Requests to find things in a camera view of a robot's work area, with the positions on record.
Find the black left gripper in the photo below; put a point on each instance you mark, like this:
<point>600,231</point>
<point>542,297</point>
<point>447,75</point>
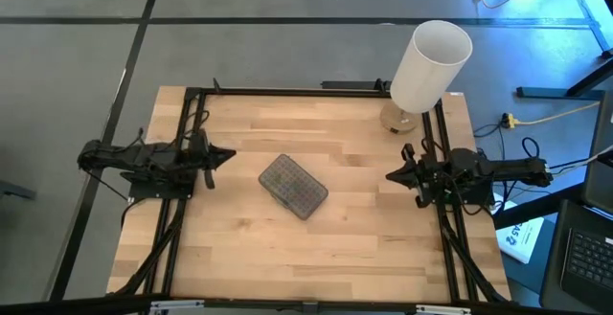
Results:
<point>198,154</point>

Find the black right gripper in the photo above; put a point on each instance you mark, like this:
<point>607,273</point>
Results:
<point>426,178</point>

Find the translucent plastic pencil box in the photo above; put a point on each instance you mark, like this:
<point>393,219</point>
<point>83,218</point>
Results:
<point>279,202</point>

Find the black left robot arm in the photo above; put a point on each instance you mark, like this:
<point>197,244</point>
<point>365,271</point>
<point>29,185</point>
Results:
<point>124,159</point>

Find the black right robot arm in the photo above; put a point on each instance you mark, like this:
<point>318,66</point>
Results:
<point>503,169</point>

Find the white paper with logo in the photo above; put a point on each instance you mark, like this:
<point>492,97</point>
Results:
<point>519,240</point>

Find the grey monitor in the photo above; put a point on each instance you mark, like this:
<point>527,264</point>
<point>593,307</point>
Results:
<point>601,171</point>

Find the black laptop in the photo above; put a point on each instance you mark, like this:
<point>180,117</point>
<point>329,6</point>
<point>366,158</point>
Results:
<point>586,257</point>

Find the grey chair base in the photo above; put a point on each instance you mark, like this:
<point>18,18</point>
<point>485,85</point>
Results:
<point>14,190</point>

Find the black aluminium table frame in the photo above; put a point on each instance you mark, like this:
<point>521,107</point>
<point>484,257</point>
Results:
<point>447,257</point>

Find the silver bracket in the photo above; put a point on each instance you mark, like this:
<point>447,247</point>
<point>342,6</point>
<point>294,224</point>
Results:
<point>176,304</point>
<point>443,309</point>

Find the black desk leg frame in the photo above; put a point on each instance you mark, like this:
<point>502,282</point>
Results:
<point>551,92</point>

